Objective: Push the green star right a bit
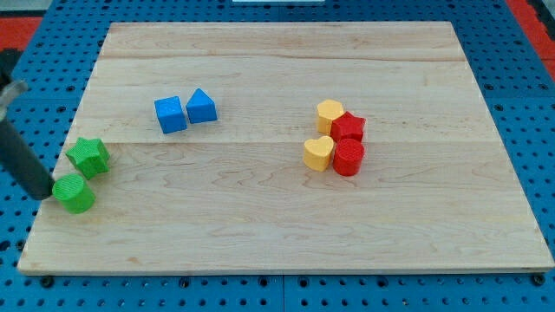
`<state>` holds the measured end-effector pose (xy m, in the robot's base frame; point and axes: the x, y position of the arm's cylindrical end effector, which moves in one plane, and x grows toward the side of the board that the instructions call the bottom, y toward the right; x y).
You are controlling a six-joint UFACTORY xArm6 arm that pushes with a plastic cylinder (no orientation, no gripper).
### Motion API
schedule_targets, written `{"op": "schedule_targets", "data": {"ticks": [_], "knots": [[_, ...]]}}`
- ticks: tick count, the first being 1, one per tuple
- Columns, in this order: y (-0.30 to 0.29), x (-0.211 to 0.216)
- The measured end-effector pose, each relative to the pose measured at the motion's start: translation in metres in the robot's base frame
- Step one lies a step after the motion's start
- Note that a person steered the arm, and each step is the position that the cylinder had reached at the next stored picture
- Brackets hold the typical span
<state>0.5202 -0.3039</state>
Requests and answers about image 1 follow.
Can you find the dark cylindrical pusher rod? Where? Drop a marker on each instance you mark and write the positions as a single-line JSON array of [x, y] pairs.
[[22, 164]]

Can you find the grey metal rod mount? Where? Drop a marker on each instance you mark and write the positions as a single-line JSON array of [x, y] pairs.
[[11, 88]]

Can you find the green star block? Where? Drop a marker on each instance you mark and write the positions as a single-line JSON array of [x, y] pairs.
[[89, 156]]

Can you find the red star block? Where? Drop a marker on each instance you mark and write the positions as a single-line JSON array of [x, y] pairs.
[[347, 126]]

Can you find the green cylinder block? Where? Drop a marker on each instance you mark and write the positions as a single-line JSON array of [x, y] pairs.
[[73, 192]]

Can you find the blue cube block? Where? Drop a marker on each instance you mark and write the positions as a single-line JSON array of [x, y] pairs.
[[170, 114]]

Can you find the blue triangle block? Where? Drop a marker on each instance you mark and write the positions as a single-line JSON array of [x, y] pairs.
[[201, 108]]

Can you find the yellow heart block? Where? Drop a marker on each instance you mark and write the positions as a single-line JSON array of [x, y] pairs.
[[317, 153]]

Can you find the yellow hexagon block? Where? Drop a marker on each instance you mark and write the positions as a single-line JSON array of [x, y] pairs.
[[328, 111]]

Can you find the red cylinder block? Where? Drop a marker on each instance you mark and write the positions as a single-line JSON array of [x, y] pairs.
[[348, 157]]

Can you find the wooden board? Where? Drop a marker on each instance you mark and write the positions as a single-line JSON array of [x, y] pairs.
[[436, 192]]

